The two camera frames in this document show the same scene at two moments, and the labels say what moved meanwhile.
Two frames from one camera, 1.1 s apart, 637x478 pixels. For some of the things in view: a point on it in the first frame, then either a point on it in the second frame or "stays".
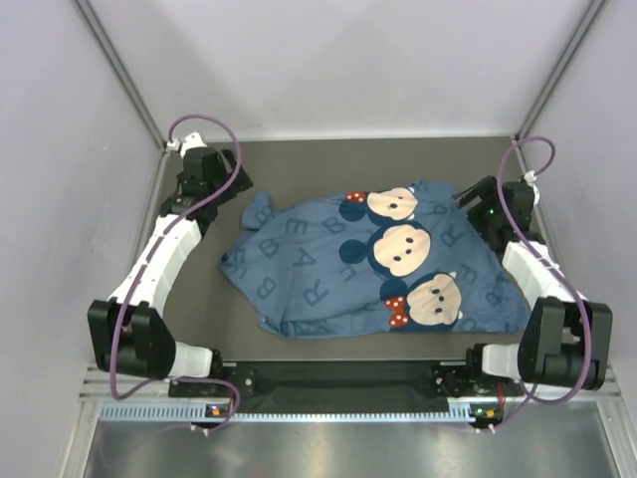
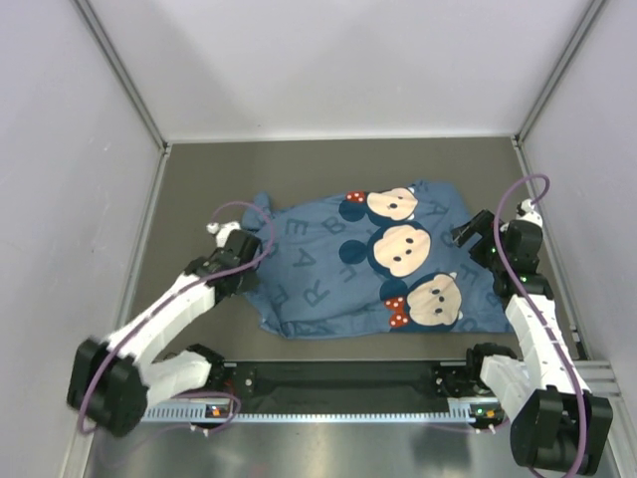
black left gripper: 243,183 → 246,282
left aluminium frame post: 106,40 stays
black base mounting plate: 351,385 stays
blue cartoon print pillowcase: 401,259 stays
